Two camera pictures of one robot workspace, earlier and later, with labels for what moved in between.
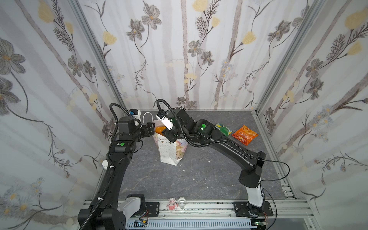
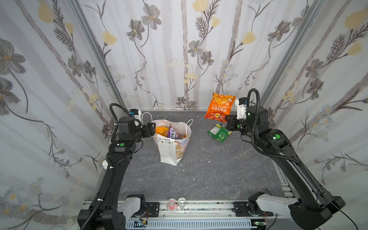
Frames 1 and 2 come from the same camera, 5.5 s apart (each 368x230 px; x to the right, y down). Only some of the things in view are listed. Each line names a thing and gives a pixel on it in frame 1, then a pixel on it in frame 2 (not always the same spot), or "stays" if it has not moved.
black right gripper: [170, 135] → [230, 123]
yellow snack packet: [160, 129] stays
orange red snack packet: [245, 134] → [220, 106]
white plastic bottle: [105, 164] stays
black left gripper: [148, 129] stays
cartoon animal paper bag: [171, 152] stays
